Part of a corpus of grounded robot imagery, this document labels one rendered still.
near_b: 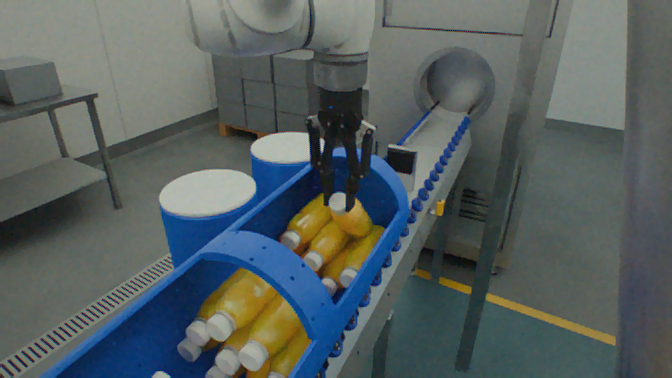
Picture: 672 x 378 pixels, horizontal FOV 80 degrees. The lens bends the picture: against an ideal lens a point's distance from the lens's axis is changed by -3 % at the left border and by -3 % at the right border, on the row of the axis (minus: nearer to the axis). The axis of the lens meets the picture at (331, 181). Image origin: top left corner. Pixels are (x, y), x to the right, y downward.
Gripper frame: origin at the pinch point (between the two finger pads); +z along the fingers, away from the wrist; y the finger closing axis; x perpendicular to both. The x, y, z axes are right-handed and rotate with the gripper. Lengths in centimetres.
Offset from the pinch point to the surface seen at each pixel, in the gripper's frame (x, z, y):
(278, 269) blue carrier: 23.1, 1.6, -0.9
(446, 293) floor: -122, 124, -11
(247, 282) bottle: 23.1, 6.5, 5.3
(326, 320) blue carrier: 21.6, 10.1, -8.0
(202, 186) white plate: -17, 20, 53
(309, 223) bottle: -3.1, 11.7, 8.6
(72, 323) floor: -13, 124, 158
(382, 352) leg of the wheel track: -31, 77, -3
